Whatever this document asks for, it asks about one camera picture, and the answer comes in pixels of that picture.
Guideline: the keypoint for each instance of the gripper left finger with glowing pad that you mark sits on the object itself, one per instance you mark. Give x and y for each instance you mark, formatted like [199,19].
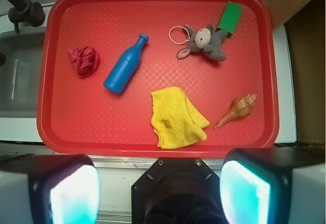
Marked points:
[49,189]

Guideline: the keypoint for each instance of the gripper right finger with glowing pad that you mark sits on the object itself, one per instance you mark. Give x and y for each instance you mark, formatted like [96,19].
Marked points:
[274,185]

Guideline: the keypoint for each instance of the orange spiral conch shell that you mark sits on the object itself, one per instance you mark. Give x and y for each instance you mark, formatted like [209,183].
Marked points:
[241,108]

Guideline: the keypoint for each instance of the grey sink basin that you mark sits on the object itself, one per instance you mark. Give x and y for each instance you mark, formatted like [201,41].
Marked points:
[21,57]

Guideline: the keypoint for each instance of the yellow folded cloth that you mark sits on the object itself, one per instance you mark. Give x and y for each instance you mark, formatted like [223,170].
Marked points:
[175,120]

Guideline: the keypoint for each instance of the crumpled red paper ball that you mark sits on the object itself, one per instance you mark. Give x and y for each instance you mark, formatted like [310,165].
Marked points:
[84,59]

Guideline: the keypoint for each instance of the blue plastic bottle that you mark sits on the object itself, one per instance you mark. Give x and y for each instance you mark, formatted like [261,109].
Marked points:
[125,66]

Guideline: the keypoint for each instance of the grey plush donkey toy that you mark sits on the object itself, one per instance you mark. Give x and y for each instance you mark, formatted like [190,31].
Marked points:
[205,40]

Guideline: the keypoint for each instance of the black faucet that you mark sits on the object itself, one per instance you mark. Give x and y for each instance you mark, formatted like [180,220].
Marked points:
[25,11]

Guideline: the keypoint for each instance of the green rectangular block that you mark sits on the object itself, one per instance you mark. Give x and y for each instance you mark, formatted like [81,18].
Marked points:
[230,18]

